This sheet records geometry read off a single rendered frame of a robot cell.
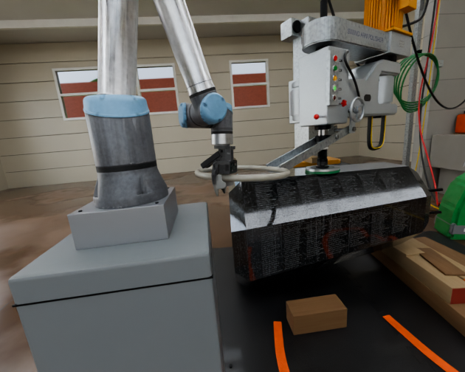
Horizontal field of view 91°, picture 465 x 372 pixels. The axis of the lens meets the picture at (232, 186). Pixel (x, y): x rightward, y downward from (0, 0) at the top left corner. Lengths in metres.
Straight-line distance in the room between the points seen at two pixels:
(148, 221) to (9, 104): 8.98
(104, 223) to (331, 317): 1.24
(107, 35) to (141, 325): 0.78
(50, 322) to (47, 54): 8.64
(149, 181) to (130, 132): 0.13
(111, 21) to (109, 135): 0.39
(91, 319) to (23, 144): 8.83
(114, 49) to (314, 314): 1.44
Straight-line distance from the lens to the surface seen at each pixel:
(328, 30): 1.59
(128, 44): 0.87
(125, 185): 0.60
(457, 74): 4.70
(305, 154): 1.41
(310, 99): 1.56
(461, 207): 2.82
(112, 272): 0.55
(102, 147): 0.62
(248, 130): 7.79
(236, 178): 0.95
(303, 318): 1.44
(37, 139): 9.11
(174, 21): 0.80
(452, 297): 1.78
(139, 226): 0.60
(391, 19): 2.19
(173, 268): 0.52
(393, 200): 1.65
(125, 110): 0.61
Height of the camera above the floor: 1.09
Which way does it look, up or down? 13 degrees down
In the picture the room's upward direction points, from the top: 5 degrees counter-clockwise
